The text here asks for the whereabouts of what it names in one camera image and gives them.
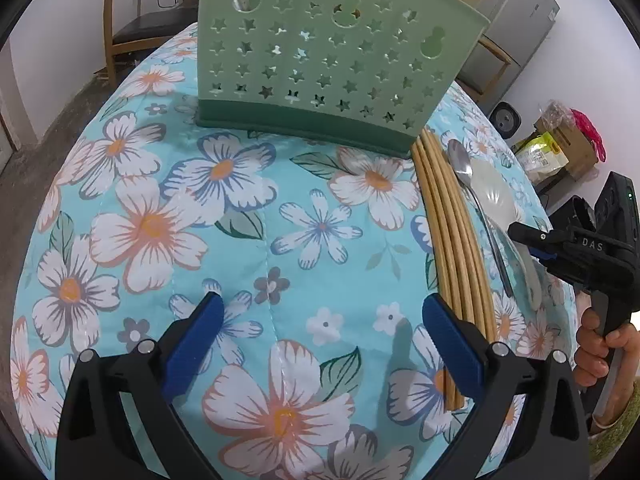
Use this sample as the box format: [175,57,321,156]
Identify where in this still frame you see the grey refrigerator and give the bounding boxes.
[457,0,561,96]

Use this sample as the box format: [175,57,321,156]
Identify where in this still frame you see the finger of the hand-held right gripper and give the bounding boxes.
[507,222,559,264]

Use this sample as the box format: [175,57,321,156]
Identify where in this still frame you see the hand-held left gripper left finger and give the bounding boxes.
[55,291,226,480]

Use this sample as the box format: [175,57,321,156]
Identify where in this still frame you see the white plastic spoon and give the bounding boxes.
[470,159,545,312]

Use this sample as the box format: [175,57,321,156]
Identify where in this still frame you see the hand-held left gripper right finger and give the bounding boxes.
[421,292,591,480]

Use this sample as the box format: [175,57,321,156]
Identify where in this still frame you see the person's right forearm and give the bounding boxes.
[587,360,640,466]

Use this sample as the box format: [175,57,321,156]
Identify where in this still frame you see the floral turquoise quilt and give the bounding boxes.
[10,20,576,480]

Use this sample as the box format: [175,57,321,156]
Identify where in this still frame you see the yellow green rice bag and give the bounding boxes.
[515,132,571,183]

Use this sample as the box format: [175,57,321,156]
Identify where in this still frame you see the metal spoon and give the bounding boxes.
[446,138,516,298]

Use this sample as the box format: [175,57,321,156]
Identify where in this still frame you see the pink plastic bag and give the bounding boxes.
[570,108,607,163]

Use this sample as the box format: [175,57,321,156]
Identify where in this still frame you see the bundle of bamboo chopsticks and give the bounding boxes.
[411,129,498,412]

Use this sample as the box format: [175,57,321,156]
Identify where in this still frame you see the cardboard box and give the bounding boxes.
[532,110,601,181]

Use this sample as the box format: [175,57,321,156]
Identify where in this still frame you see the green star-cut utensil holder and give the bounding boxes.
[194,0,491,157]

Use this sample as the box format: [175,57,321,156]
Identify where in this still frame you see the black rice cooker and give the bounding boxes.
[490,101,523,141]

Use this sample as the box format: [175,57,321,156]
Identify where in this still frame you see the person's right hand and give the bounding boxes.
[572,306,640,388]

